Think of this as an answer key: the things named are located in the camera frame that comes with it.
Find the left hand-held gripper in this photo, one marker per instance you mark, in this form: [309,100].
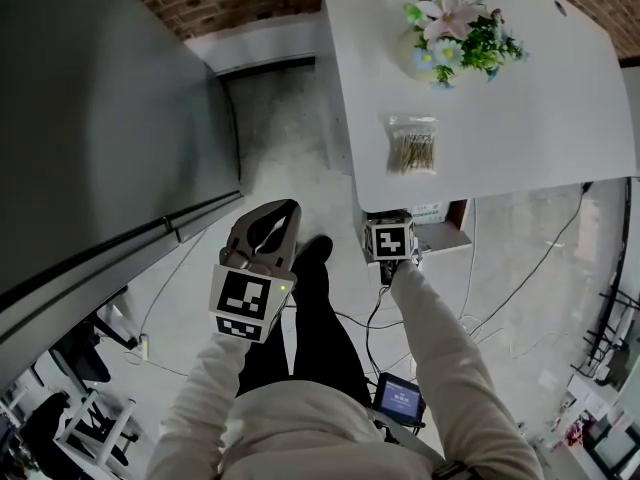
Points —
[243,295]

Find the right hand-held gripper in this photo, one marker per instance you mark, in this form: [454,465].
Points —
[390,240]

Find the white drawer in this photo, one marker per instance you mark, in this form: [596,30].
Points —
[447,235]

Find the small item bag of swabs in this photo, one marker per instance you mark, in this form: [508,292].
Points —
[413,145]

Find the person's right forearm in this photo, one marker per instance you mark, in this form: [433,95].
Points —
[445,358]

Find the person's left forearm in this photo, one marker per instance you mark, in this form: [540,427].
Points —
[207,398]

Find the white box with green label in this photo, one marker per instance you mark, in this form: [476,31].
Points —
[429,213]

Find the person's legs in black trousers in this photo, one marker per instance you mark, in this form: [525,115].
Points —
[320,338]

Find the black device with screen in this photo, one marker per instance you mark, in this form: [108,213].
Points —
[399,399]

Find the white power strip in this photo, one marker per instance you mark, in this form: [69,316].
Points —
[144,348]

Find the large grey cabinet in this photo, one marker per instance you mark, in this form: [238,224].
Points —
[100,133]

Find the person's torso in beige top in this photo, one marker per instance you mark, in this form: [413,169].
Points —
[310,433]

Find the vase of artificial flowers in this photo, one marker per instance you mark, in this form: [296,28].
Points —
[452,33]

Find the black office chair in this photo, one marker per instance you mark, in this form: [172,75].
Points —
[82,353]

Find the white frame stool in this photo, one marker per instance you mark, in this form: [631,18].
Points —
[92,433]

